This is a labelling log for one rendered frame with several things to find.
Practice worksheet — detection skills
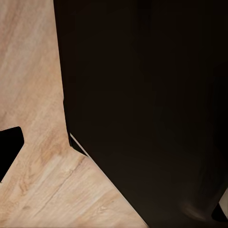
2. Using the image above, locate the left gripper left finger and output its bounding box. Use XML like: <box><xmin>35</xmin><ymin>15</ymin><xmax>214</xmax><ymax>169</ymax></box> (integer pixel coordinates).
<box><xmin>0</xmin><ymin>126</ymin><xmax>24</xmax><ymax>182</ymax></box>

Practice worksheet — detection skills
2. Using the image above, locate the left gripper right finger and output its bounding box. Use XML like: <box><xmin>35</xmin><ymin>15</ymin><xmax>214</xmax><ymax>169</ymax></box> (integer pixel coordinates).
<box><xmin>213</xmin><ymin>126</ymin><xmax>228</xmax><ymax>164</ymax></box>

